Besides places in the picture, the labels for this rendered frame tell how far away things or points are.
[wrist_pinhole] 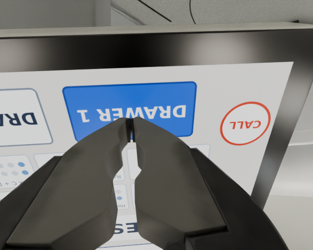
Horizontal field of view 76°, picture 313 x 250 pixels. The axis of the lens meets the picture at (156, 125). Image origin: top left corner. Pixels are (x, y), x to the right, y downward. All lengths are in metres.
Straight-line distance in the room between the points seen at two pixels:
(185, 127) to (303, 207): 3.43
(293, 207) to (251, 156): 3.39
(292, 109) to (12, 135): 0.22
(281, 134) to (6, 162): 0.23
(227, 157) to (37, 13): 0.27
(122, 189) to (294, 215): 3.46
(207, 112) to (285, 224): 3.54
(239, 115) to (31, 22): 0.26
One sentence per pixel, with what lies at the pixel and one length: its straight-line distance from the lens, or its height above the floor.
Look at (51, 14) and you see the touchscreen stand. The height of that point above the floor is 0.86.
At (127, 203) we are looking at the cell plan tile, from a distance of 0.22.
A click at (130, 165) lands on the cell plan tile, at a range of 0.18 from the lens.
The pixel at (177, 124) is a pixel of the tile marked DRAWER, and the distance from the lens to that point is 0.16.
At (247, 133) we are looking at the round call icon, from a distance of 0.18.
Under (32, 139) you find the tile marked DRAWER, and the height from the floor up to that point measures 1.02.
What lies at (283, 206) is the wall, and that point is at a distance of 3.60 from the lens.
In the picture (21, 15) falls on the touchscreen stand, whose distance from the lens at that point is 0.32.
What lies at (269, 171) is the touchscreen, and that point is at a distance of 0.22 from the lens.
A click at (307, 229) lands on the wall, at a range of 3.64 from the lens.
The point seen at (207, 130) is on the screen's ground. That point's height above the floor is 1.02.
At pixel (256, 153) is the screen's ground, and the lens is 0.20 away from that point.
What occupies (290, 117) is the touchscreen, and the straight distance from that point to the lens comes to 0.19.
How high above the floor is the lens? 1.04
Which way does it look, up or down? 10 degrees down
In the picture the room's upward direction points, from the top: 177 degrees clockwise
